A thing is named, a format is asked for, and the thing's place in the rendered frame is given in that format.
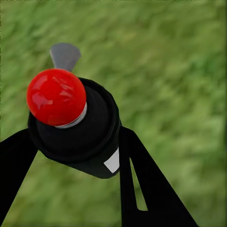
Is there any pesticide atomizer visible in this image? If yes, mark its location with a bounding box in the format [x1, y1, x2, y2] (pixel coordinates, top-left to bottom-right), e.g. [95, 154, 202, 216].
[26, 43, 122, 179]

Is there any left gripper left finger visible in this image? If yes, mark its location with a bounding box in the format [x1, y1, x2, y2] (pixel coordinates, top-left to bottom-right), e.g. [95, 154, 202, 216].
[0, 128, 38, 227]

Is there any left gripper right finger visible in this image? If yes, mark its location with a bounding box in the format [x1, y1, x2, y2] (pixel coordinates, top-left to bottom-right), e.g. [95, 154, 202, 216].
[119, 126, 198, 227]

